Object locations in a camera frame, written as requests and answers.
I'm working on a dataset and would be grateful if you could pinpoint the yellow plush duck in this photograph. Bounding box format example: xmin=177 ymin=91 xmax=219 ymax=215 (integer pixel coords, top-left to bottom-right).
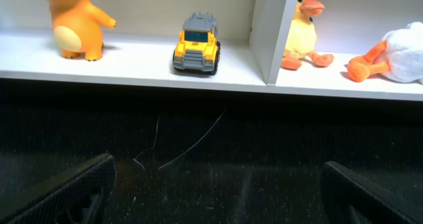
xmin=280 ymin=0 xmax=335 ymax=71

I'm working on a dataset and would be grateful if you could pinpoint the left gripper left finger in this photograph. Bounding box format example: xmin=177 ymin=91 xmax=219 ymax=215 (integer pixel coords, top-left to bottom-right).
xmin=0 ymin=153 xmax=118 ymax=224

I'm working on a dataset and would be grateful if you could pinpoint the white shelf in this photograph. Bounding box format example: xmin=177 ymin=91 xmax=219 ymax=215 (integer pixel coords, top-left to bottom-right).
xmin=0 ymin=0 xmax=423 ymax=102

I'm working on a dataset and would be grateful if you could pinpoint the orange rubber duck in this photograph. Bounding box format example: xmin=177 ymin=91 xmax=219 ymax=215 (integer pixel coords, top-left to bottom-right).
xmin=28 ymin=0 xmax=117 ymax=62

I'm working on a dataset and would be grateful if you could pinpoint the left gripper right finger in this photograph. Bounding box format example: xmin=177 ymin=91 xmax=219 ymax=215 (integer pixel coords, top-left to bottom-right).
xmin=319 ymin=161 xmax=423 ymax=224

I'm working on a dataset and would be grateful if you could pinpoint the white plush duck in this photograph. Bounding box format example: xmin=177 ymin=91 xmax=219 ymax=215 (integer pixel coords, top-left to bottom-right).
xmin=346 ymin=21 xmax=423 ymax=86

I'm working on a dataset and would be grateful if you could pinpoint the grey and yellow toy truck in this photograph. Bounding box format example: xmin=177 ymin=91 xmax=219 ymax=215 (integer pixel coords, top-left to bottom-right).
xmin=172 ymin=12 xmax=222 ymax=77

